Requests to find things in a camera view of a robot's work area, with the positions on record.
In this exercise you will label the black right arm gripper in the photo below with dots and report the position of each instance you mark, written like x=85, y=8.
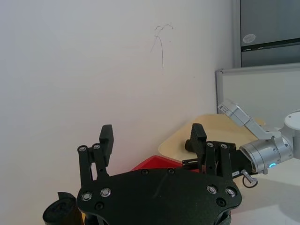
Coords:
x=239, y=161

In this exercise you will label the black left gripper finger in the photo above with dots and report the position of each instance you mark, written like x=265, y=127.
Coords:
x=106, y=140

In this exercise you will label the red plastic tray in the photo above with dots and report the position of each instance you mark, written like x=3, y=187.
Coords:
x=154, y=164

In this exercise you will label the black rolled cloth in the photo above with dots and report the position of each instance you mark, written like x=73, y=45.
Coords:
x=59, y=209

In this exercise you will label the grey framed partition panel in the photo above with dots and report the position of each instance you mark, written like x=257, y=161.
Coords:
x=255, y=91

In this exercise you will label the grey framed window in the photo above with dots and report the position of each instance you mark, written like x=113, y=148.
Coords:
x=269, y=30

